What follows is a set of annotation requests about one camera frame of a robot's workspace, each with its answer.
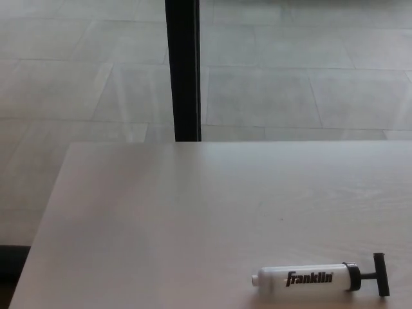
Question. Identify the white Franklin air pump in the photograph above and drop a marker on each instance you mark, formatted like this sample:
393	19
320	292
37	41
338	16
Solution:
305	277

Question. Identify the black vertical post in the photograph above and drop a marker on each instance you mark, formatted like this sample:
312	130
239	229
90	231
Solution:
183	71

